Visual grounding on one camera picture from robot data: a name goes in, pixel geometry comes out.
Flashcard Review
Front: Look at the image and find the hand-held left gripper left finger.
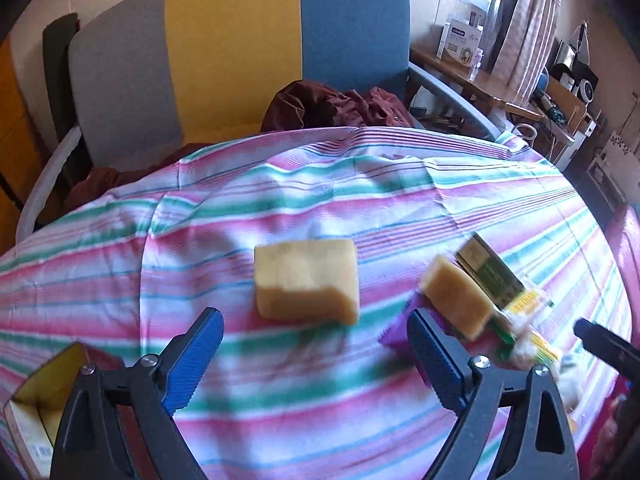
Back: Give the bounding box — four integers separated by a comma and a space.
50, 306, 226, 480

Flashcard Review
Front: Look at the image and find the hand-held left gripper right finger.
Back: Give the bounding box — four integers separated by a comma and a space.
406, 307, 583, 480

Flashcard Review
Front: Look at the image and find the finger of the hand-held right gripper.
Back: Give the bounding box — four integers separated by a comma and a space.
573, 317, 640, 377

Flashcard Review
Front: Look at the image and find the purple cloth pouch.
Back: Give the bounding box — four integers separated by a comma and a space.
377, 291, 431, 357

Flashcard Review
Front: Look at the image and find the yellow sponge block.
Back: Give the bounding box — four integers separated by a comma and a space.
254, 238, 361, 326
419, 254, 495, 342

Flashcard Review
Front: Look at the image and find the yellow green snack packet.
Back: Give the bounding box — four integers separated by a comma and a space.
492, 280, 563, 367

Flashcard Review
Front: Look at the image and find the green and white carton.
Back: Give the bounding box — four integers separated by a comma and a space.
454, 232, 527, 312

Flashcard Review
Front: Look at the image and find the gold tin box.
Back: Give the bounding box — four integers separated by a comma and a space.
2, 341, 127, 480

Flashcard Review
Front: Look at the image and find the white plastic bag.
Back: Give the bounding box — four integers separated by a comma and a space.
547, 350, 583, 413

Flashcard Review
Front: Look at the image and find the striped bed sheet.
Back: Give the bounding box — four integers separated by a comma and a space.
0, 125, 627, 480

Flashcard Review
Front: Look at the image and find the black speaker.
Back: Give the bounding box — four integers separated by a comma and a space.
566, 64, 599, 107

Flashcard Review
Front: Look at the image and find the wooden wardrobe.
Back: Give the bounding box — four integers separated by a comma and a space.
0, 35, 51, 256

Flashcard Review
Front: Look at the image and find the maroon cloth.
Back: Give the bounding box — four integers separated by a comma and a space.
62, 80, 417, 218

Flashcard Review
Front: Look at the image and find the wooden desk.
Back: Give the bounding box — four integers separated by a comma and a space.
410, 47, 546, 126

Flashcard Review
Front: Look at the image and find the grey yellow blue armchair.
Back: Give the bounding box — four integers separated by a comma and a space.
15, 0, 502, 246

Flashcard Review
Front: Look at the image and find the white printed box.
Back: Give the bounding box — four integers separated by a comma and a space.
436, 17, 487, 67

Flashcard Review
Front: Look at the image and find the pink patterned curtain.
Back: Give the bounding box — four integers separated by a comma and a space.
487, 0, 565, 107

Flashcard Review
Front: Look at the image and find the black rolled mat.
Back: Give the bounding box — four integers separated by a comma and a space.
42, 12, 82, 161

